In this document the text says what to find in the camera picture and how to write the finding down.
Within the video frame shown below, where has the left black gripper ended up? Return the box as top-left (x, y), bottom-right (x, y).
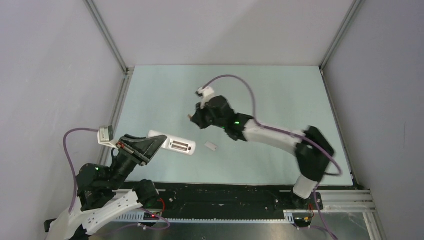
top-left (107, 133), bottom-right (169, 190)

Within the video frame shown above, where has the white remote control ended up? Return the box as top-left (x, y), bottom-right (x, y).
top-left (147, 130), bottom-right (196, 156)

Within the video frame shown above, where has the white battery cover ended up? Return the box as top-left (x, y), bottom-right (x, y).
top-left (204, 141), bottom-right (218, 151)

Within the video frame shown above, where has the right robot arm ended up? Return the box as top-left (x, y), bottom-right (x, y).
top-left (189, 95), bottom-right (335, 209)

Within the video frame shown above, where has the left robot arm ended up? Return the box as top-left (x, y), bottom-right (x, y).
top-left (44, 131), bottom-right (168, 240)

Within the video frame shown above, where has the left controller board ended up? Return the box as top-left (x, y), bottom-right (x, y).
top-left (142, 212), bottom-right (162, 221)

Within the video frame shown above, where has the controller board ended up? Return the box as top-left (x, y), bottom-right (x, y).
top-left (142, 212), bottom-right (162, 221)
top-left (293, 216), bottom-right (313, 228)

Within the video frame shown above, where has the right controller board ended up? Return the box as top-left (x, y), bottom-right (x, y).
top-left (293, 216), bottom-right (313, 228)

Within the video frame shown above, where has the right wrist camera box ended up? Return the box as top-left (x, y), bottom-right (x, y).
top-left (196, 86), bottom-right (215, 109)

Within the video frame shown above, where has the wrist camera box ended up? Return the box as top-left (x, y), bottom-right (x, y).
top-left (97, 125), bottom-right (114, 146)
top-left (196, 86), bottom-right (215, 109)

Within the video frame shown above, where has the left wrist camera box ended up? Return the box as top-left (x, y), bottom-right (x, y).
top-left (97, 125), bottom-right (114, 146)

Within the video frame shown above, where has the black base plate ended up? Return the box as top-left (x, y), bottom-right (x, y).
top-left (92, 179), bottom-right (324, 221)

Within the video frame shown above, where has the left aluminium frame post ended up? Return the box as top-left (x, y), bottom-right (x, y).
top-left (82, 0), bottom-right (135, 180)

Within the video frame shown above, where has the aluminium frame post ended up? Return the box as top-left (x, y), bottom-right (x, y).
top-left (319, 0), bottom-right (367, 78)
top-left (82, 0), bottom-right (135, 180)

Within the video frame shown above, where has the aluminium frame rail front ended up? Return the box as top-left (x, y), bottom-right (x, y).
top-left (76, 188), bottom-right (377, 224)

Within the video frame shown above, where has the right aluminium frame post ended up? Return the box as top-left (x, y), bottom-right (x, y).
top-left (319, 0), bottom-right (367, 78)

